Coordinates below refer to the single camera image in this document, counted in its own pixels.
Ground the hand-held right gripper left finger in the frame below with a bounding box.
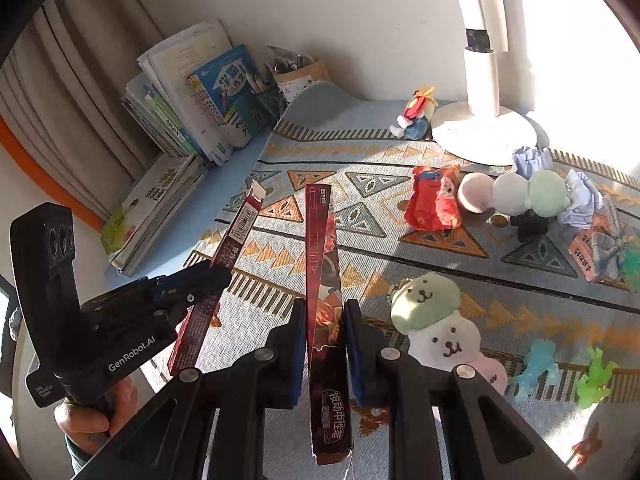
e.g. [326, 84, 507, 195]
[75, 299, 308, 480]

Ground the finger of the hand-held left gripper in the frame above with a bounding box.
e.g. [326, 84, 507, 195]
[147, 262, 234, 314]

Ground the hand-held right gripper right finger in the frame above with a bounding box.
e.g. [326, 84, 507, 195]
[341, 298, 576, 480]

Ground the long red cardboard box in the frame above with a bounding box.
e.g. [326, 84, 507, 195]
[166, 179, 264, 379]
[305, 184, 354, 467]

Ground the pastel dango plush toy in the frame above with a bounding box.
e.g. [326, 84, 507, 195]
[389, 272, 510, 397]
[459, 170, 572, 219]

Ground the pink cartoon box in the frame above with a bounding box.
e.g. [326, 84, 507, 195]
[569, 230, 623, 282]

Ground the plaid cloth bow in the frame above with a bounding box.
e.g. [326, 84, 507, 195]
[592, 199, 627, 281]

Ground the person's left forearm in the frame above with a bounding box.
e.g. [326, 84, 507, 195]
[64, 435, 101, 480]

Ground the person's left hand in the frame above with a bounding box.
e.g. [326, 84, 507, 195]
[54, 374, 142, 456]

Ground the pile of flat workbooks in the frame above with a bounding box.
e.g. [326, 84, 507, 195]
[102, 155, 208, 277]

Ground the red snack packet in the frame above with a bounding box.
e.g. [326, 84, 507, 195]
[404, 164, 463, 232]

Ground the blue translucent toy figure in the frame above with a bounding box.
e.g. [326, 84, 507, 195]
[510, 339, 562, 400]

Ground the row of upright books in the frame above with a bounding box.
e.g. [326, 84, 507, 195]
[122, 20, 266, 168]

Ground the mesh pen holder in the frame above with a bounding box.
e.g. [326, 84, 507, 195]
[264, 45, 318, 112]

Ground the black toy figure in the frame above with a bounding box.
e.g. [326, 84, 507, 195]
[510, 212, 549, 242]

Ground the beige curtain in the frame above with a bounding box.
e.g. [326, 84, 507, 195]
[0, 0, 166, 221]

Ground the green translucent toy figure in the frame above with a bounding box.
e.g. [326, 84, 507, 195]
[575, 346, 617, 407]

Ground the red yellow toy figure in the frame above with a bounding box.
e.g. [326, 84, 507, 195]
[390, 87, 439, 141]

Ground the white desk lamp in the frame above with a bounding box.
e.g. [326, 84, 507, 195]
[431, 0, 539, 165]

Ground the teal translucent toy figure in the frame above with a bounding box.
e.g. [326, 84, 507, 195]
[619, 246, 640, 292]

